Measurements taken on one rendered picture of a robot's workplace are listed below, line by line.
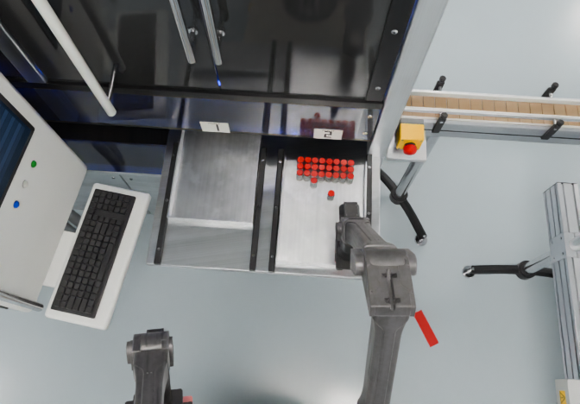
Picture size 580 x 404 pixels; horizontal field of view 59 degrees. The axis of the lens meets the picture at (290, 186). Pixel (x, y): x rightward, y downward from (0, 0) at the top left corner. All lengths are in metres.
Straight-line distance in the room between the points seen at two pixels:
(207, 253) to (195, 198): 0.18
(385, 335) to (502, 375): 1.68
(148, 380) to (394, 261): 0.48
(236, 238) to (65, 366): 1.25
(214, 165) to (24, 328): 1.37
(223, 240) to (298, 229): 0.23
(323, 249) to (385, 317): 0.71
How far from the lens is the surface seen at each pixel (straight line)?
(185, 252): 1.60
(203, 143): 1.71
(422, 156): 1.72
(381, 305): 0.87
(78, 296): 1.71
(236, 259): 1.57
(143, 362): 1.02
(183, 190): 1.66
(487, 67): 3.10
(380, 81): 1.32
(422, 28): 1.15
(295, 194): 1.62
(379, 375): 1.00
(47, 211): 1.69
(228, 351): 2.42
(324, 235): 1.58
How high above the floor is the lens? 2.40
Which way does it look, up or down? 69 degrees down
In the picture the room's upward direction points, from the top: straight up
